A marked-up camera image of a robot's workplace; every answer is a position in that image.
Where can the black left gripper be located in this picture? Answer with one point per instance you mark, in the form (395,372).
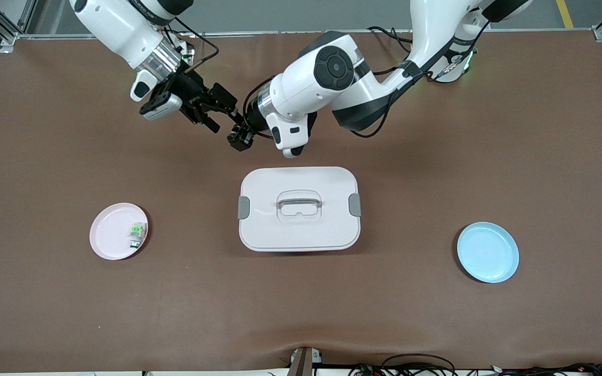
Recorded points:
(253,124)

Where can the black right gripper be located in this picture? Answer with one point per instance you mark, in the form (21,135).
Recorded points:
(192,95)

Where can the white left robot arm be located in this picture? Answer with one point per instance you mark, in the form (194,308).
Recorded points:
(332,68)

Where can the grey box latch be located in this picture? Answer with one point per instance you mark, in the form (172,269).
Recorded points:
(243,208)
(355,204)

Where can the white lidded storage box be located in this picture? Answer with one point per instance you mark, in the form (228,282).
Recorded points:
(301,235)

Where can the pale pink round plate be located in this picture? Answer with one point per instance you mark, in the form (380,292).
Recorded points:
(107,235)

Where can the light blue round plate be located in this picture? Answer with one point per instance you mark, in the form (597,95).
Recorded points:
(489,253)

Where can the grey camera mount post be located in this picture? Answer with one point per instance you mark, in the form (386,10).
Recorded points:
(301,363)

